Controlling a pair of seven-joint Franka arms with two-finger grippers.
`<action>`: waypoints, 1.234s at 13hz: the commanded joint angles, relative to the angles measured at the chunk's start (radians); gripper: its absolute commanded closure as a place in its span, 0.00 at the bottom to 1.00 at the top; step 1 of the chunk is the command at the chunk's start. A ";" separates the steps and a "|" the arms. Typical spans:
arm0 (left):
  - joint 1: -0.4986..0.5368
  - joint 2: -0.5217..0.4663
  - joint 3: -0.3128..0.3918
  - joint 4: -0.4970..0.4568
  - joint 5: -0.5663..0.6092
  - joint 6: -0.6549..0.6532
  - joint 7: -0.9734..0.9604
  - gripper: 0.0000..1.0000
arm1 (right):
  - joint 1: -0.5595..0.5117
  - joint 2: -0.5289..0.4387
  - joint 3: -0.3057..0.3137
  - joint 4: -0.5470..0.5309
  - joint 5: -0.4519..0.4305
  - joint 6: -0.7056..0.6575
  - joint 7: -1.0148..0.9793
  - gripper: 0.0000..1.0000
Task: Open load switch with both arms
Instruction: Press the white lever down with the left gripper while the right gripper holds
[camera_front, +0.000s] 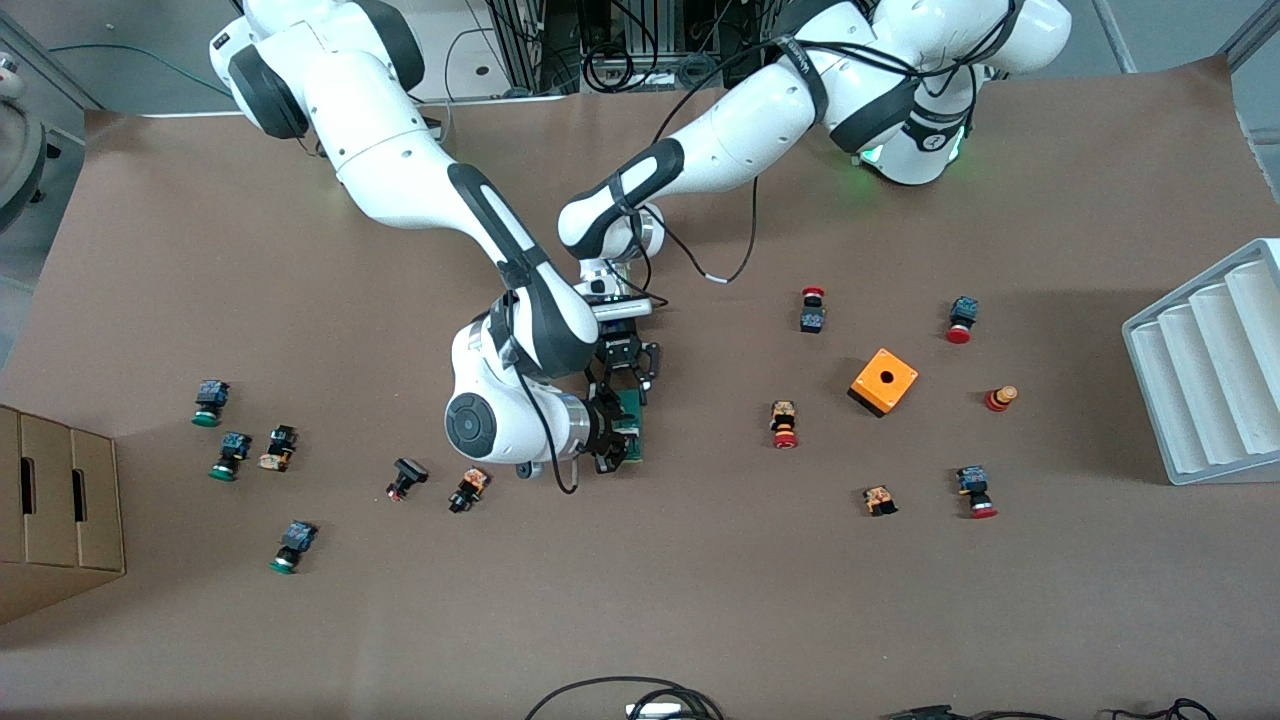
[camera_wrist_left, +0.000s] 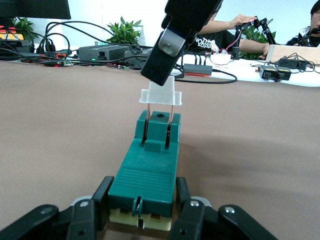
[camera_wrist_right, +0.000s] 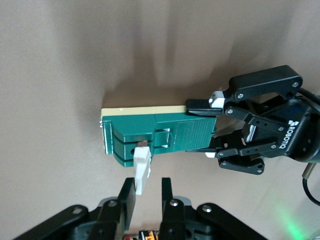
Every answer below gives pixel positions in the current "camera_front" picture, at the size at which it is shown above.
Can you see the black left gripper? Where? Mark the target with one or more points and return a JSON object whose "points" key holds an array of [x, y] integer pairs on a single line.
{"points": [[621, 350]]}

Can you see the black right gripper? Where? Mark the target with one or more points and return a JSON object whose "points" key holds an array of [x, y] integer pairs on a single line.
{"points": [[603, 428]]}

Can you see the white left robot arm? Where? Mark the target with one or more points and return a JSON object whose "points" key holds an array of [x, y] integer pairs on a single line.
{"points": [[750, 130]]}

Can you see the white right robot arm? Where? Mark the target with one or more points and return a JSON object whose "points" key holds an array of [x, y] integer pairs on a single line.
{"points": [[400, 160]]}

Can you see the red emergency stop orange block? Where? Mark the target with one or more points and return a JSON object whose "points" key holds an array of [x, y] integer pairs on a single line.
{"points": [[784, 415]]}

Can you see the red pushbutton black block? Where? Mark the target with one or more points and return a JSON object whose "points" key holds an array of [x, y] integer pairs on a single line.
{"points": [[812, 320]]}

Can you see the small orange contact block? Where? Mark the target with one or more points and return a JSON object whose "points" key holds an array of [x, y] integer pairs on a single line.
{"points": [[880, 500]]}

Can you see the green pushbutton blue block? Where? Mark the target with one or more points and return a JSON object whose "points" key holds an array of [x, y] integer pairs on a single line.
{"points": [[298, 537], [212, 395], [235, 445]]}

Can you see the red mushroom button blue block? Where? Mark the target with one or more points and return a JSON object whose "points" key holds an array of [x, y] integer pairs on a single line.
{"points": [[972, 480], [964, 310]]}

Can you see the aluminium equipment rack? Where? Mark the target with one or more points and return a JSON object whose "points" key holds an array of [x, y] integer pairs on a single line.
{"points": [[525, 40]]}

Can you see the red yellow button head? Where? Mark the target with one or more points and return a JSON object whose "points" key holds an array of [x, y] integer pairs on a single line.
{"points": [[998, 400]]}

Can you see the large slotted cardboard box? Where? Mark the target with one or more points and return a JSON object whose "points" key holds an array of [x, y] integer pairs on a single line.
{"points": [[50, 500]]}

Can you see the white ribbed tray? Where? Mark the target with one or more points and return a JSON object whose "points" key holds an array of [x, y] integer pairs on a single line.
{"points": [[1200, 400]]}

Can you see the white grey machine part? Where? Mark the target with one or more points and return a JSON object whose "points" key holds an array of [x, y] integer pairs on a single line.
{"points": [[15, 140]]}

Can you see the black knob switch orange block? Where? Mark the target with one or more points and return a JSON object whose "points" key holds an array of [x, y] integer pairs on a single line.
{"points": [[470, 487]]}

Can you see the black pushbutton switch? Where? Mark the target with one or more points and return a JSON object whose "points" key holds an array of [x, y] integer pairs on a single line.
{"points": [[410, 470]]}

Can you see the orange button enclosure box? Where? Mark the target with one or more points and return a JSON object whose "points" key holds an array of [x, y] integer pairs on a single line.
{"points": [[897, 388]]}

